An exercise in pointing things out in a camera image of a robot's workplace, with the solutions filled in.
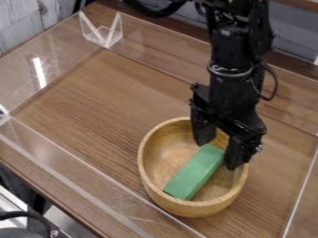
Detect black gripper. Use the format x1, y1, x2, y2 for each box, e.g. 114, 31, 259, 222
189, 61, 267, 170

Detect green rectangular block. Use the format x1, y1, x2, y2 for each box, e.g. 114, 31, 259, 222
162, 144, 224, 201

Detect brown wooden bowl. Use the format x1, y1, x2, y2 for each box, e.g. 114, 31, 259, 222
137, 117, 248, 218

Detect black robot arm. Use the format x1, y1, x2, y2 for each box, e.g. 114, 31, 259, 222
122, 0, 273, 170

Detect clear acrylic tray wall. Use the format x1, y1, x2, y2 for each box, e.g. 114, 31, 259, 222
0, 16, 318, 238

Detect clear acrylic corner bracket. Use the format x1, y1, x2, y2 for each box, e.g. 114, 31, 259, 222
78, 11, 122, 48

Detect black metal mount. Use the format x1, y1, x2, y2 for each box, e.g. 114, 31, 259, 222
23, 204, 90, 238

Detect black cable lower left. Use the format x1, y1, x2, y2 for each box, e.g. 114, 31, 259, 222
0, 210, 53, 238

